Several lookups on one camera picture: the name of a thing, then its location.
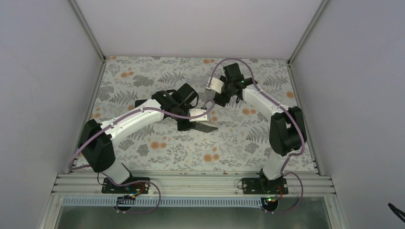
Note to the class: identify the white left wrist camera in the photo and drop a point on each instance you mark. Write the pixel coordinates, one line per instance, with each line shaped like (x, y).
(198, 115)

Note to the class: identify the aluminium front rail frame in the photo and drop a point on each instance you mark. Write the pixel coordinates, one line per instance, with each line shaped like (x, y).
(197, 185)

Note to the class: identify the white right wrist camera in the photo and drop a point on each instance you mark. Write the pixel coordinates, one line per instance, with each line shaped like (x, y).
(215, 85)

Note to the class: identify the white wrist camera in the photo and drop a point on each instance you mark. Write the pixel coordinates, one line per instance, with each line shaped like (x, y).
(198, 115)
(215, 85)

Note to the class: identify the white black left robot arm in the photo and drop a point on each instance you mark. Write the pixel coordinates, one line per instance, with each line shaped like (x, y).
(98, 139)

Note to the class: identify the black object at corner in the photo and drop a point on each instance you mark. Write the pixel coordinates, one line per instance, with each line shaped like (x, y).
(399, 213)

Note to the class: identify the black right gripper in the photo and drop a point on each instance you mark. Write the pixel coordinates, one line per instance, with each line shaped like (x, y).
(219, 100)

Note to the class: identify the slotted grey cable duct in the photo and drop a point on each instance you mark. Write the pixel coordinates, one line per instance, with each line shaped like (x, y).
(88, 201)

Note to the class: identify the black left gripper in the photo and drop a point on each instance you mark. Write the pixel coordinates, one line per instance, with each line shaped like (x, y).
(182, 127)

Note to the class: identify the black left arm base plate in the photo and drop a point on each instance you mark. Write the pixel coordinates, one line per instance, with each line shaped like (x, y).
(137, 188)

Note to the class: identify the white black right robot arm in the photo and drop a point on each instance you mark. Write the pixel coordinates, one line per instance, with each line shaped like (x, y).
(287, 132)

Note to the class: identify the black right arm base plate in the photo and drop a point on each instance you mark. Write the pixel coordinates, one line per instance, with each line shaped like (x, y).
(262, 186)

